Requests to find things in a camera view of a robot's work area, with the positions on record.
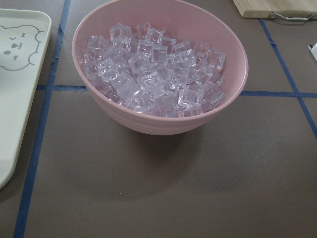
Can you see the clear fake ice cubes pile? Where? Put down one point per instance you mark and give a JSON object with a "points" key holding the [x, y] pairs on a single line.
{"points": [[151, 73]]}

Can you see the pink plastic bowl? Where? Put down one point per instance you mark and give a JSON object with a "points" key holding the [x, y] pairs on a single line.
{"points": [[180, 19]]}

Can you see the cream bear tray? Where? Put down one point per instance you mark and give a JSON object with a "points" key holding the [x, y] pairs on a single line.
{"points": [[24, 37]]}

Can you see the wooden cutting board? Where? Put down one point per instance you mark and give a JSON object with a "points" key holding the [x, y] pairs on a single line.
{"points": [[287, 8]]}

